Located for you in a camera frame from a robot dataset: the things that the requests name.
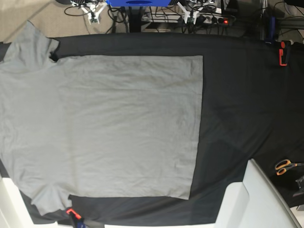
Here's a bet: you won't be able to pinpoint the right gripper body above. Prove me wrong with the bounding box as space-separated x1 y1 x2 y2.
71 0 108 24

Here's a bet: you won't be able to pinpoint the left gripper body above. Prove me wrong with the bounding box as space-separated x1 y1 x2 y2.
177 0 214 24

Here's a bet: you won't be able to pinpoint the grey T-shirt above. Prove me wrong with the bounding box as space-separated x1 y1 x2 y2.
0 22 203 215

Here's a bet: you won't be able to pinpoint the black power strip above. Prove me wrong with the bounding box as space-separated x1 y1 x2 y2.
196 14 236 26

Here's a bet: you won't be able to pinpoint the blue box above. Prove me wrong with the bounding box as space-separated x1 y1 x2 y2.
105 0 171 7

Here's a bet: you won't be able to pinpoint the red black clamp right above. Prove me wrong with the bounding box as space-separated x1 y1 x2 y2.
279 40 291 67

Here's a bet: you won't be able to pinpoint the black table cloth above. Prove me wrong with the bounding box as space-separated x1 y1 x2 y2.
0 33 304 225

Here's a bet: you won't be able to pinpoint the black device right edge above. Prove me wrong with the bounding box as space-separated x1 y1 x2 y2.
293 176 304 197

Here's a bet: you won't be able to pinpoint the white furniture right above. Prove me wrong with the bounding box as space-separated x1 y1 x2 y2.
214 159 301 228

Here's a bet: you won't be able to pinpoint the white furniture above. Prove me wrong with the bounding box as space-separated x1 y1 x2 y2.
214 159 301 228
0 177 61 228

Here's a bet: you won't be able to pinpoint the red blue clamp bottom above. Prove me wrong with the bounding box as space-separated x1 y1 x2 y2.
66 208 86 228

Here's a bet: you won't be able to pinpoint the white furniture left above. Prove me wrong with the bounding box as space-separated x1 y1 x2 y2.
0 177 61 228

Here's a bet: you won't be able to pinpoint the black table stand post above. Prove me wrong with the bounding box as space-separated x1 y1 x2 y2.
127 7 144 33

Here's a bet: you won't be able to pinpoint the blue clamp handle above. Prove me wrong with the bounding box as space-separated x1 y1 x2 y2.
265 16 276 43

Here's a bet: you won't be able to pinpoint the orange handled scissors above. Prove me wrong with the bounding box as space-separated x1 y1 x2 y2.
275 159 304 176

